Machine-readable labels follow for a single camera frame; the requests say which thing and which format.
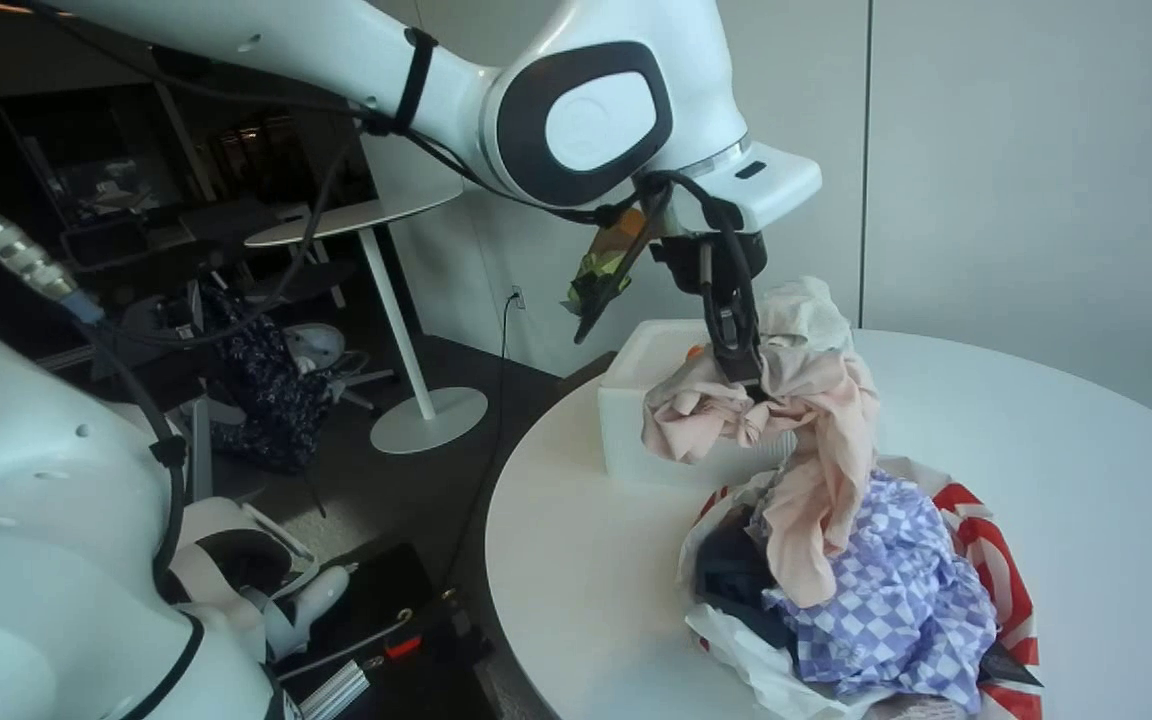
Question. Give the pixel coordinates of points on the dark patterned fabric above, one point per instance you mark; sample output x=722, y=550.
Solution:
x=263, y=380

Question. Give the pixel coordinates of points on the white plastic storage box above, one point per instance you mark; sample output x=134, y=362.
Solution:
x=637, y=400

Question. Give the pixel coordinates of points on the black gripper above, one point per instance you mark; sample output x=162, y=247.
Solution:
x=718, y=263

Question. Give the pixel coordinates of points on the pale pink garment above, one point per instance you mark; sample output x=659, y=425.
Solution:
x=822, y=454

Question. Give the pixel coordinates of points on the white crumpled garment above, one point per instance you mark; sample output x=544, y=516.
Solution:
x=800, y=314

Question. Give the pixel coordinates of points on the purple white checkered cloth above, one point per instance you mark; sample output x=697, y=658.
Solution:
x=889, y=602

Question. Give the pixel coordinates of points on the dark navy garment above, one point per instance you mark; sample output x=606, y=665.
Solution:
x=743, y=573

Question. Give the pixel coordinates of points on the small white side table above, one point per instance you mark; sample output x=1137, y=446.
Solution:
x=402, y=345

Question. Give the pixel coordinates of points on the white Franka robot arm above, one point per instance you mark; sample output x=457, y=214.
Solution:
x=576, y=114

